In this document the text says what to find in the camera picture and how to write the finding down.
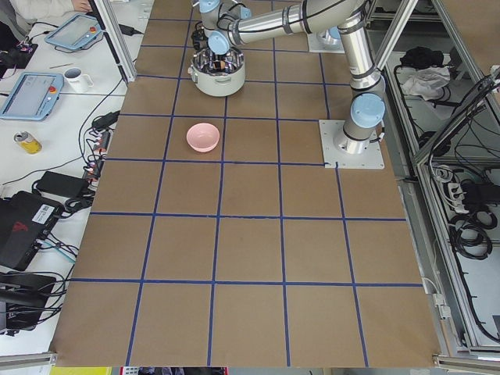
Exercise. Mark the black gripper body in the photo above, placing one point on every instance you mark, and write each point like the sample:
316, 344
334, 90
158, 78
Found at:
216, 62

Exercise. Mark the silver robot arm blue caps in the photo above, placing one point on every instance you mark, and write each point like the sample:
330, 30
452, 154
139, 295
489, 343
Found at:
229, 24

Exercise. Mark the white steel cooking pot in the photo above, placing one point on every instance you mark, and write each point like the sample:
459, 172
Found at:
218, 83

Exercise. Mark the pink bowl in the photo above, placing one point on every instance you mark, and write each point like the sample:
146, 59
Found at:
203, 137

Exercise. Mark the white mug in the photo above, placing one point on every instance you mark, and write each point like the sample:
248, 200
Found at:
79, 81

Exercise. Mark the far teach pendant tablet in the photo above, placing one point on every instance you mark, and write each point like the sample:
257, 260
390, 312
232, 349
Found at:
78, 32

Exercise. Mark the teach pendant tablet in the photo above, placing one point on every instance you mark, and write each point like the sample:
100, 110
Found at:
33, 96
78, 32

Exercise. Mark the power strip with plugs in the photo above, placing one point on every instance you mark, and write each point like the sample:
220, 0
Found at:
98, 143

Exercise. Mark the brown paper table mat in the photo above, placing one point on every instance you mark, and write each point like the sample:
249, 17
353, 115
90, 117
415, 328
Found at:
253, 254

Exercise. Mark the near teach pendant tablet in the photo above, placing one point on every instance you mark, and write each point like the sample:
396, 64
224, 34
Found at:
33, 96

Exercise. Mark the black cloth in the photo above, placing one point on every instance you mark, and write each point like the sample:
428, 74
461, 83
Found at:
421, 58

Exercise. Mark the black power adapter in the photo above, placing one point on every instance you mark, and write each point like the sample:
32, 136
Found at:
61, 185

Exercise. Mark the yellow drink can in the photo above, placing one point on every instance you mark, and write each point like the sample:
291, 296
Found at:
27, 142

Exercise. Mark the white crumpled cloth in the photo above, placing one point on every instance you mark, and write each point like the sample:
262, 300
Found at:
429, 83

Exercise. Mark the black laptop red logo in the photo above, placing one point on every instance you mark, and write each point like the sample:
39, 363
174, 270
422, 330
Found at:
26, 219

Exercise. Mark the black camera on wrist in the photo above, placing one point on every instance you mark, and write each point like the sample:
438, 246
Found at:
199, 39

